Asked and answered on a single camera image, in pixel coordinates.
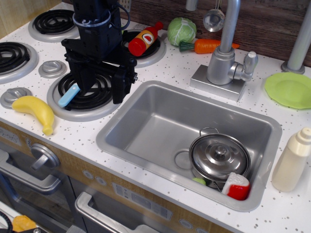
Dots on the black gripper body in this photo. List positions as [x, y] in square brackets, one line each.
[100, 41]

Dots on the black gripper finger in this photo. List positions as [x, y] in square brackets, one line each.
[84, 75]
[121, 85]

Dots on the cream detergent bottle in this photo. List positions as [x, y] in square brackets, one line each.
[291, 163]

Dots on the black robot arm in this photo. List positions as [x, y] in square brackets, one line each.
[99, 48]

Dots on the silver toy sink basin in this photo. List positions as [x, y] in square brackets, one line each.
[156, 126]

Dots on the front right stove burner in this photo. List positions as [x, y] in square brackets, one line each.
[94, 104]

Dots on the stove burner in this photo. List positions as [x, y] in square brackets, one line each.
[94, 104]
[53, 26]
[16, 61]
[151, 56]

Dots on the silver stove knob middle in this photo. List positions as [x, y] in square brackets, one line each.
[52, 69]

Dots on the silver stove knob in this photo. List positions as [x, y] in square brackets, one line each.
[12, 94]
[52, 69]

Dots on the red ketchup bottle toy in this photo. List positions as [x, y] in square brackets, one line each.
[138, 45]

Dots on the back right stove burner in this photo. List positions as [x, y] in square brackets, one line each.
[151, 56]

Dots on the hanging metal spatula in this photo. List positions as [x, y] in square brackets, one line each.
[126, 4]

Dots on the back left stove burner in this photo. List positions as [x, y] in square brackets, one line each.
[53, 26]

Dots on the yellow toy banana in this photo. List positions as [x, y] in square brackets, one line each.
[37, 108]

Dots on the front left stove burner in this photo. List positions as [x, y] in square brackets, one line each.
[16, 61]

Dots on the green toy cabbage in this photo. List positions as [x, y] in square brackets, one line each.
[181, 29]

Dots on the silver stove knob front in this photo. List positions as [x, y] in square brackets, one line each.
[12, 94]

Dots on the orange toy carrot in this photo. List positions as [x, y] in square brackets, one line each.
[200, 46]

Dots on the silver oven dial knob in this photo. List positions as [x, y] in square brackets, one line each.
[44, 157]

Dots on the grey hanging cylinder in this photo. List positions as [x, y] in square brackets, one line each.
[191, 5]

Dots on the silver toy faucet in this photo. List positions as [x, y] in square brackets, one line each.
[224, 76]

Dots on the hanging steel ladle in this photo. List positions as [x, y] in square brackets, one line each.
[214, 19]

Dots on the steel pot with lid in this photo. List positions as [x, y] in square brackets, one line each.
[214, 155]

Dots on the small green toy piece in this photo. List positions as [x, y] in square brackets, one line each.
[200, 180]

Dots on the red white cheese wedge toy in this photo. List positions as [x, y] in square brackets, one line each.
[236, 186]

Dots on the yellow object bottom left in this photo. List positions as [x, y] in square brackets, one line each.
[22, 223]

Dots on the green plastic plate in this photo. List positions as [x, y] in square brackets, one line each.
[289, 89]

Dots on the blue handled toy knife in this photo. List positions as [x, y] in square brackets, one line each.
[69, 95]

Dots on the silver oven door handle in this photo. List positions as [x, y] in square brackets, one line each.
[46, 186]

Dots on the silver dishwasher door handle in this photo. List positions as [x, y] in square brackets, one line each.
[82, 206]

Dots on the grey metal post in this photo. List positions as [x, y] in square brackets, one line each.
[300, 49]

